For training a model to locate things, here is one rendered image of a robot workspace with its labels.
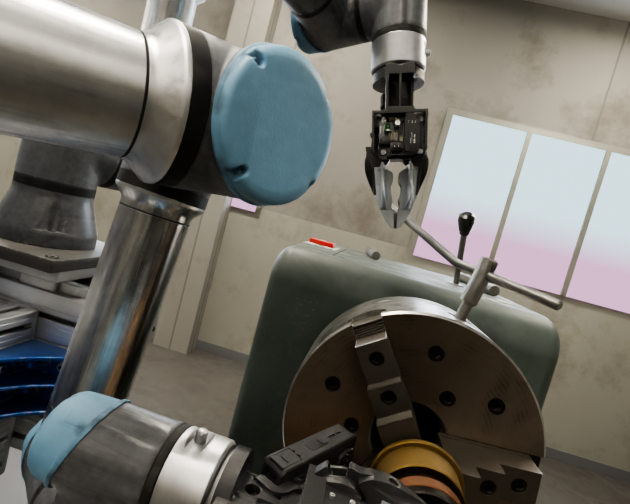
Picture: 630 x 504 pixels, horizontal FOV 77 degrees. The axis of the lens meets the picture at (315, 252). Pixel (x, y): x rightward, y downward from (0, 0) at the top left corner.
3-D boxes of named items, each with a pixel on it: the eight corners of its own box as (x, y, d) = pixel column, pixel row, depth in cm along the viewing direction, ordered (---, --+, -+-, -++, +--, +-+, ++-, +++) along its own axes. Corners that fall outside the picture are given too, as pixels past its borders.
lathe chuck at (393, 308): (261, 446, 60) (352, 262, 57) (453, 555, 56) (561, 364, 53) (242, 483, 51) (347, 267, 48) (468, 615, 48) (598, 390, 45)
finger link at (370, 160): (364, 195, 57) (364, 134, 57) (364, 196, 59) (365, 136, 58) (397, 194, 57) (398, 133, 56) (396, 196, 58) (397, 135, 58)
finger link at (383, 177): (373, 227, 53) (374, 158, 53) (373, 228, 59) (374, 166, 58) (396, 227, 52) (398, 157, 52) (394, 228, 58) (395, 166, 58)
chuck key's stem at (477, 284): (460, 344, 51) (502, 264, 50) (450, 341, 50) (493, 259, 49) (448, 336, 53) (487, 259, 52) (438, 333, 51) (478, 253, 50)
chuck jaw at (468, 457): (434, 415, 50) (531, 439, 49) (426, 452, 51) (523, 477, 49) (451, 464, 39) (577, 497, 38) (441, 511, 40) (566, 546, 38)
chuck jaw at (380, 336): (379, 409, 51) (349, 323, 52) (416, 399, 51) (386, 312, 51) (380, 456, 40) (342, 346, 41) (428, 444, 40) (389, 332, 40)
